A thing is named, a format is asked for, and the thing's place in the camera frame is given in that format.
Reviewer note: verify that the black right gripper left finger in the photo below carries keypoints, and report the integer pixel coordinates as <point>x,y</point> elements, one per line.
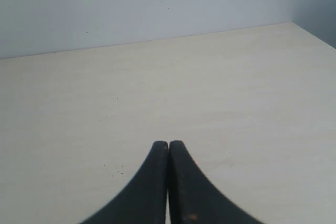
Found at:
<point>143,199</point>

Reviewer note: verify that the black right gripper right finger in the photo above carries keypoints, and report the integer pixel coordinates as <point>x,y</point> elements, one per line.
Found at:
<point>193,198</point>

